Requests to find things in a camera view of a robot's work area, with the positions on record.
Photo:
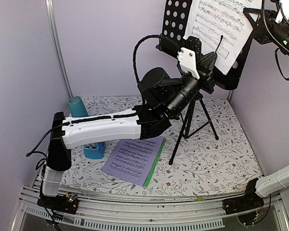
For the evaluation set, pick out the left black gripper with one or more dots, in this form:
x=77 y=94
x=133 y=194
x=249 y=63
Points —
x=204 y=70

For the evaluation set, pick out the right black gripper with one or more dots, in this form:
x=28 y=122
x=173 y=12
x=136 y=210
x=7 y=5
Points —
x=261 y=31

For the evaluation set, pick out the white sheet music page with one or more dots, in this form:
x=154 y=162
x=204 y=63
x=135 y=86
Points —
x=221 y=26

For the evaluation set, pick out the black music stand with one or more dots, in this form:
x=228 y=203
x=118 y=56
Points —
x=175 y=21

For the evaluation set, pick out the purple paper sheet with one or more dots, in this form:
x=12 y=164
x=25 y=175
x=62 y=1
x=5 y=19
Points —
x=131 y=160

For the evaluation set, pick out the green paper sheet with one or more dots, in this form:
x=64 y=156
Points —
x=151 y=172

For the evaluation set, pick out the blue metronome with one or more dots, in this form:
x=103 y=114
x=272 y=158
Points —
x=94 y=151

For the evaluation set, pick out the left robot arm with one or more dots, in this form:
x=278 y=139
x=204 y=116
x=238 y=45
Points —
x=164 y=100

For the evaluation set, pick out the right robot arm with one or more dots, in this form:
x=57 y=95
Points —
x=279 y=179

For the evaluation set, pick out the floral table mat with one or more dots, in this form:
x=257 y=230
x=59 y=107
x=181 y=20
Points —
x=217 y=159

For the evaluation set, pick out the teal cylinder cup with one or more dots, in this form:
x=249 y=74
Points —
x=77 y=107

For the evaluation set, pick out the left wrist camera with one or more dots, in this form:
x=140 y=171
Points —
x=188 y=56

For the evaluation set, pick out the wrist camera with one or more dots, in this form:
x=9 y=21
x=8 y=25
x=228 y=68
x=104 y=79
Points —
x=283 y=12
x=188 y=56

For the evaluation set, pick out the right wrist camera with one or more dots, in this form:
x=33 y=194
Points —
x=283 y=12

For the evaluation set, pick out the right aluminium frame post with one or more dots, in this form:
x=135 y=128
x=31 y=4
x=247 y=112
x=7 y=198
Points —
x=230 y=95

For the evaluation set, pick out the aluminium frame post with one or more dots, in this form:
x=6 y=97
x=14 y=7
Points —
x=230 y=95
x=57 y=47

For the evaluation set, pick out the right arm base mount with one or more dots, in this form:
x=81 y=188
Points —
x=249 y=200

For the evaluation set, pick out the left aluminium frame post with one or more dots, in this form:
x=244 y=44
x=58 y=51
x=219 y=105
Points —
x=57 y=47

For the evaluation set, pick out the aluminium front rail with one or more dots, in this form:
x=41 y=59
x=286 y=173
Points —
x=98 y=211

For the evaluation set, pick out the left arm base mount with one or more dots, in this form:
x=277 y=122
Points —
x=67 y=203

